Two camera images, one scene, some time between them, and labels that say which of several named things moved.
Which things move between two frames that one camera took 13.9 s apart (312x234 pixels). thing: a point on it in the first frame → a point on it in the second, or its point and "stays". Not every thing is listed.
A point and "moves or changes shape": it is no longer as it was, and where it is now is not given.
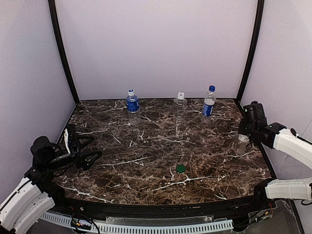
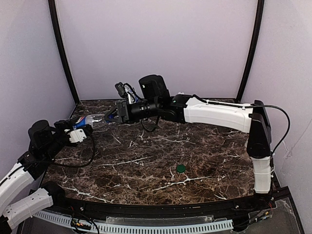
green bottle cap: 181,168 stays
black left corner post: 54,13 stays
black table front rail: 212,208 stays
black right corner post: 250,60 stays
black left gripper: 77,151 → 61,125
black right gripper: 249,134 → 122,111
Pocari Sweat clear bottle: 133,107 moves or changes shape
